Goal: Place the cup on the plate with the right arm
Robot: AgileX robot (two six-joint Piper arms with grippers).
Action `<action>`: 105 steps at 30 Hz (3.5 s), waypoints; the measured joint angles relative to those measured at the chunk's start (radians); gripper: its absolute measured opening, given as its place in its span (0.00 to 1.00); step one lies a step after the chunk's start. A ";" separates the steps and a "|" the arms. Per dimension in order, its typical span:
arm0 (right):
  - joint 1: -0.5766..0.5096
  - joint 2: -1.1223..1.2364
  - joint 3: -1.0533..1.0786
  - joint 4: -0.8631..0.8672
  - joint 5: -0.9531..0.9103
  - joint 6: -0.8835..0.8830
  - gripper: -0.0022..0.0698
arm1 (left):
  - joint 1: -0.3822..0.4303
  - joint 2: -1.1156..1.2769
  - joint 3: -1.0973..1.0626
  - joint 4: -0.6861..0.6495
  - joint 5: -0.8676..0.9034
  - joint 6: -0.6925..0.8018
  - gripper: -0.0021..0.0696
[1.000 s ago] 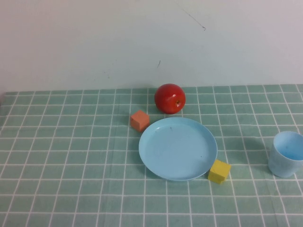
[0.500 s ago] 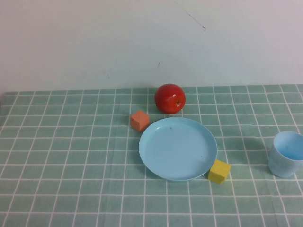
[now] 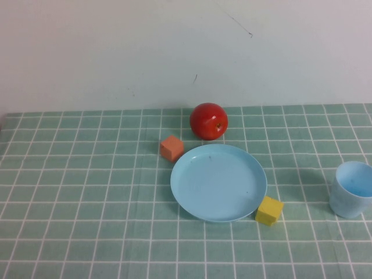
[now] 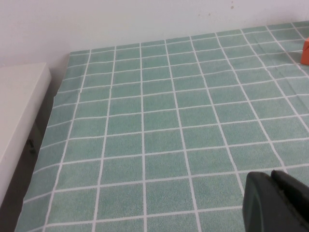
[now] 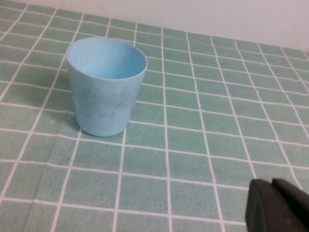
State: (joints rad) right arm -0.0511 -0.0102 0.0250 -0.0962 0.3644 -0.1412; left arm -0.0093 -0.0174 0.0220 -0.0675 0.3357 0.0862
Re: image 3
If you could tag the green checkered tablecloth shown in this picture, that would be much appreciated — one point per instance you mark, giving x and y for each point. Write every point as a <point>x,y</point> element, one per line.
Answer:
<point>87,203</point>

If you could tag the orange foam cube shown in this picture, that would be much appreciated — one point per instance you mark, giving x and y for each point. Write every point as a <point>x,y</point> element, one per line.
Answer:
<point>171,148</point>

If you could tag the red apple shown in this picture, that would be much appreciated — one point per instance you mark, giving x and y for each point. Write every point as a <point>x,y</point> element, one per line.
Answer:
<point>207,120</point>

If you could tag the light blue plastic plate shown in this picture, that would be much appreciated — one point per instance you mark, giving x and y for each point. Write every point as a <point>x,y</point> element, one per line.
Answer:
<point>218,186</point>

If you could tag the light blue plastic cup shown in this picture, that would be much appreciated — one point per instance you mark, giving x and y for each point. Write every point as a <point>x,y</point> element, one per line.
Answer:
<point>346,203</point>

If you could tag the yellow foam cube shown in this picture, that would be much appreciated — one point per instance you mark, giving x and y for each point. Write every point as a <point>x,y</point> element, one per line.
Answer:
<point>268,210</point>

